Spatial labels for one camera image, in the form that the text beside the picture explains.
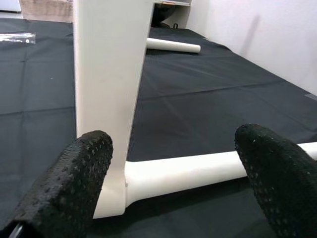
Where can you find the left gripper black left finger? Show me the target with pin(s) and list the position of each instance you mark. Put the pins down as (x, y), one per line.
(64, 188)

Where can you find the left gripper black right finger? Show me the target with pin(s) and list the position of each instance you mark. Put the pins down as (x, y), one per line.
(282, 183)

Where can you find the white plastic table leg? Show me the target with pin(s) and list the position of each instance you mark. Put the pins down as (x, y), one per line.
(173, 45)
(185, 173)

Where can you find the white plastic table top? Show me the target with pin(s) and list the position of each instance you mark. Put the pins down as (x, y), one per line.
(109, 74)

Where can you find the black table cloth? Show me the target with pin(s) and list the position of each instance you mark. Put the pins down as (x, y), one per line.
(210, 104)

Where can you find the clear plastic wrap piece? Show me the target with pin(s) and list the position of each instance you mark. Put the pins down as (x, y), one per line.
(17, 38)

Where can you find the beige cloth covered bench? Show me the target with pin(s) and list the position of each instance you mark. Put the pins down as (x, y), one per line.
(47, 10)

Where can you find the white fridge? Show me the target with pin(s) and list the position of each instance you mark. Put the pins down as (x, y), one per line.
(10, 5)

